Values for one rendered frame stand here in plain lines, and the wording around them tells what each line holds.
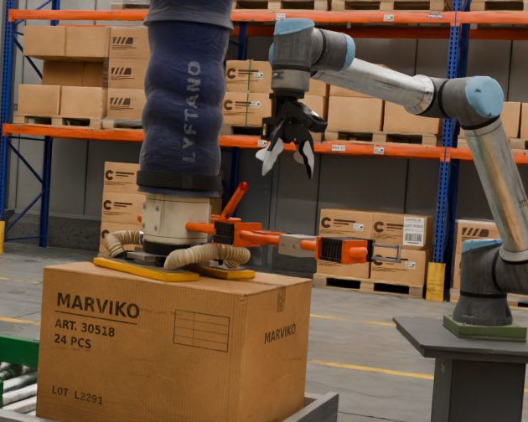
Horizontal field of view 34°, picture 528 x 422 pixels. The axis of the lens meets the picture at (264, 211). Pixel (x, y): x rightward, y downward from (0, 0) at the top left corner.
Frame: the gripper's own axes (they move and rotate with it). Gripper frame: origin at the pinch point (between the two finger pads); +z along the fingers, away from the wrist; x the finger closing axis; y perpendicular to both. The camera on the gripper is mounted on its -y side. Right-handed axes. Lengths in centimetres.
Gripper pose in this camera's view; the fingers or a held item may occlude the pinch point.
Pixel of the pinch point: (289, 177)
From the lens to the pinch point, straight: 200.6
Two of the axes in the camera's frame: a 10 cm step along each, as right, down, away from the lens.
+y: -6.6, -0.8, 7.5
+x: -7.5, -0.2, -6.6
